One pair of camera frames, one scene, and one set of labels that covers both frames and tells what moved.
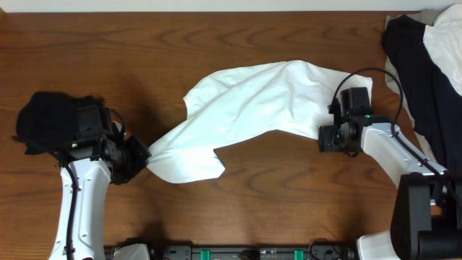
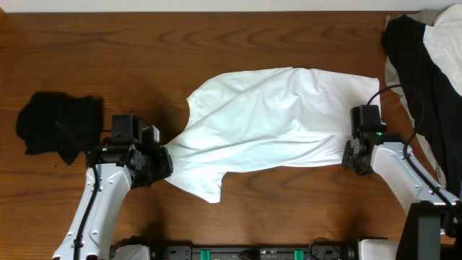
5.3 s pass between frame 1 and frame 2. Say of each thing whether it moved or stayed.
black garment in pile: stayed
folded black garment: stayed
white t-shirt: moved
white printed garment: stayed
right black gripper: moved
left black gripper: moved
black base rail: stayed
